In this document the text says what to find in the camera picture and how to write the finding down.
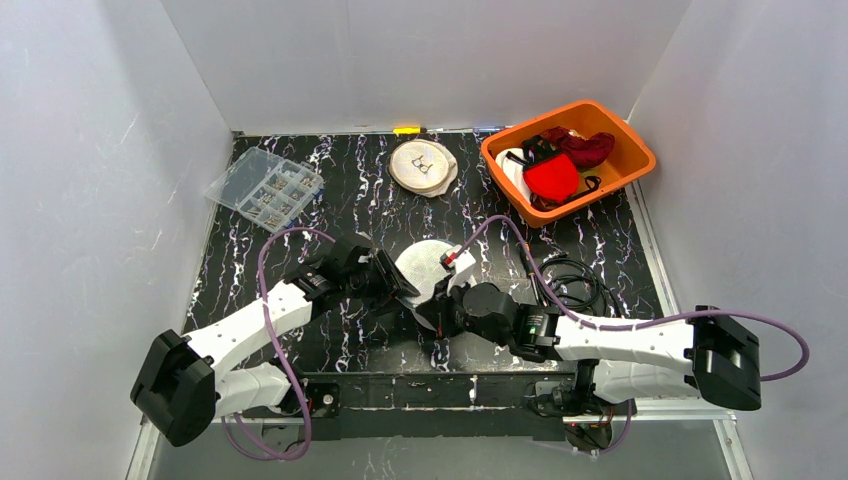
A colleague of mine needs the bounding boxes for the white bra black straps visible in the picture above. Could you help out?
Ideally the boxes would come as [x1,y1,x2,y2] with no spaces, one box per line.
[494,148,533,203]

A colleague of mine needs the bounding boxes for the bright red bra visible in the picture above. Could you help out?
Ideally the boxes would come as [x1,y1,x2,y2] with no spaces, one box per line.
[523,153,580,204]

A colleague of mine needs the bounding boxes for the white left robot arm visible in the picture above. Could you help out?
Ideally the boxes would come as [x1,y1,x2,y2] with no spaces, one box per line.
[130,237,419,447]

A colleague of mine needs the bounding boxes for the orange plastic bin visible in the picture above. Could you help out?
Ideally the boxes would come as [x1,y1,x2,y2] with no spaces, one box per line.
[481,100,656,228]

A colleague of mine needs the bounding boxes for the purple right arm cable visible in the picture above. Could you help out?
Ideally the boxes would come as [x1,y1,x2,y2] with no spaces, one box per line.
[453,214,811,458]

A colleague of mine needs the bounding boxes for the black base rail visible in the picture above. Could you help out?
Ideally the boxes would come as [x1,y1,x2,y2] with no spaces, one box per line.
[241,370,637,443]

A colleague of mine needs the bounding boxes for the clear plastic screw box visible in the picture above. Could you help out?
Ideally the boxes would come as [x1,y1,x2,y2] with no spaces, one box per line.
[205,147,325,233]

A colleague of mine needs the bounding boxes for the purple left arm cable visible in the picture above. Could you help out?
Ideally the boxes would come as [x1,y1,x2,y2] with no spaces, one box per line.
[219,227,336,463]

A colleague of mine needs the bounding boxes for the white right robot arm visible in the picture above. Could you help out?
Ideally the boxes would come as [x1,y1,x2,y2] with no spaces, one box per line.
[413,283,762,411]

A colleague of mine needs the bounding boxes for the black coiled cable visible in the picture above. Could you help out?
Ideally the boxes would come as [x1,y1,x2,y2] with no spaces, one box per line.
[535,254,621,319]

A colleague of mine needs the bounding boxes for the yellow tape piece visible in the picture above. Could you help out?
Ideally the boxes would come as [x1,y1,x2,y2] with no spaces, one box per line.
[392,126,426,135]

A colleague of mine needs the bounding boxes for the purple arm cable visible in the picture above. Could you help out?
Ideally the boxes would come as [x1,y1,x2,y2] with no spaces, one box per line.
[219,227,336,463]
[453,214,811,458]

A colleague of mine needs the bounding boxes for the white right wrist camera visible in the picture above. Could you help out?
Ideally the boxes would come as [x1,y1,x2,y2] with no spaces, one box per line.
[440,245,477,292]

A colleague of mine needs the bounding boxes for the dark red bra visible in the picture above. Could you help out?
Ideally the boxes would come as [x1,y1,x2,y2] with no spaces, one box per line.
[541,127,616,170]

